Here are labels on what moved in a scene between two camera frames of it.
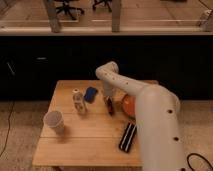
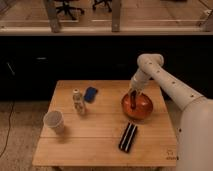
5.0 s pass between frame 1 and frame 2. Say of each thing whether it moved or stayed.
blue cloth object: stayed
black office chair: stayed
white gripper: moved
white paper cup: stayed
